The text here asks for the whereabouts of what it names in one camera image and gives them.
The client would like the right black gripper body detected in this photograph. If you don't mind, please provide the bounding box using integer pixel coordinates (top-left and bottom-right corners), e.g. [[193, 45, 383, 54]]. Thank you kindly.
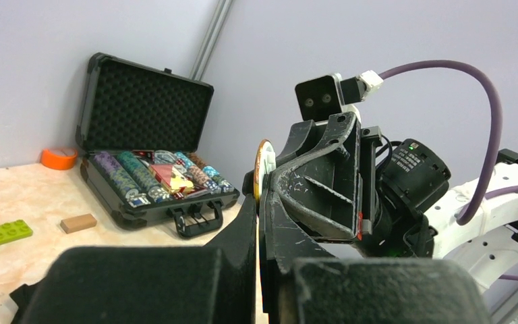
[[353, 126, 451, 258]]

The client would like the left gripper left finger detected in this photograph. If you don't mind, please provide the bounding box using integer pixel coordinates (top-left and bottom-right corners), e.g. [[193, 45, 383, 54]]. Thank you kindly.
[[20, 195, 256, 323]]

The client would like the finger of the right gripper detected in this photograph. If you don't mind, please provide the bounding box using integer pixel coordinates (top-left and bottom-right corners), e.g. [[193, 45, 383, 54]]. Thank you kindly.
[[269, 112, 362, 242], [243, 120, 330, 195]]

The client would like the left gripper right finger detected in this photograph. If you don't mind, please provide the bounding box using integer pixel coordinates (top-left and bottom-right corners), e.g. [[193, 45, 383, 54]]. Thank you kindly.
[[259, 192, 491, 323]]

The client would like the black garment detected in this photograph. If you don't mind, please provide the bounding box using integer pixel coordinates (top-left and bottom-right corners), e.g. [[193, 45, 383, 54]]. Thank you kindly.
[[9, 282, 38, 324]]

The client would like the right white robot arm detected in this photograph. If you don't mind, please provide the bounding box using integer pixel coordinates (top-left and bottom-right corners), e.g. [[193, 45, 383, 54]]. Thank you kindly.
[[243, 113, 518, 294]]

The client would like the tan wooden block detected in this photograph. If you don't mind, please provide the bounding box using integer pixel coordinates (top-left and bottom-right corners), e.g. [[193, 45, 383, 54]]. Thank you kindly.
[[60, 213, 97, 234]]

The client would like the black poker chip case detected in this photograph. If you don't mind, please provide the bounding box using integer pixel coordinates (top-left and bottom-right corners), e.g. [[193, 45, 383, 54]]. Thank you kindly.
[[76, 53, 239, 238]]

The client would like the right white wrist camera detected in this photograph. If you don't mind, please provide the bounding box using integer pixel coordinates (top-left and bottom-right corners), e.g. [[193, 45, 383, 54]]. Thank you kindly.
[[295, 73, 366, 122]]

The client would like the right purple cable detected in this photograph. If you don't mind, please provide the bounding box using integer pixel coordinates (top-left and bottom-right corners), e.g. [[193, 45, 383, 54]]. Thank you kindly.
[[359, 59, 518, 285]]

